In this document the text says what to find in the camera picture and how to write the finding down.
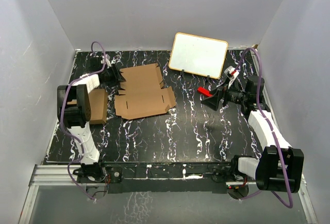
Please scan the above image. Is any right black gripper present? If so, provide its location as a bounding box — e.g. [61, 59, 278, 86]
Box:
[201, 77, 249, 111]

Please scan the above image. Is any brown cardboard box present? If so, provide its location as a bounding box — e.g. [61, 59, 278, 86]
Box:
[66, 88, 109, 125]
[114, 63, 176, 120]

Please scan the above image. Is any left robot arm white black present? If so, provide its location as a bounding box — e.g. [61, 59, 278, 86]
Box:
[57, 54, 123, 182]

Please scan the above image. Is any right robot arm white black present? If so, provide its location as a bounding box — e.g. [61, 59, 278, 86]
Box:
[197, 76, 304, 193]

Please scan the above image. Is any folded brown cardboard box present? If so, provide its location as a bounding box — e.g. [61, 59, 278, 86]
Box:
[66, 88, 109, 125]

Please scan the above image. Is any red rectangular block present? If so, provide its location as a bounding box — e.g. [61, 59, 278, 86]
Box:
[197, 87, 212, 97]

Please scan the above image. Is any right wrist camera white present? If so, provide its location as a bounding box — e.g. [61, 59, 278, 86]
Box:
[224, 66, 239, 82]

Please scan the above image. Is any white board yellow frame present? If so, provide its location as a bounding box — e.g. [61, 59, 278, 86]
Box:
[169, 32, 228, 79]

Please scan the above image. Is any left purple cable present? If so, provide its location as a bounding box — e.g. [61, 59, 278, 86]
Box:
[58, 41, 114, 202]

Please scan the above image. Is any black base frame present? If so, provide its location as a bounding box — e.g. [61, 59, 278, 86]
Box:
[73, 162, 255, 196]

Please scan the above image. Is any aluminium rail frame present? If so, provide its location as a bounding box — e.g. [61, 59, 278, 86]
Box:
[20, 164, 318, 223]

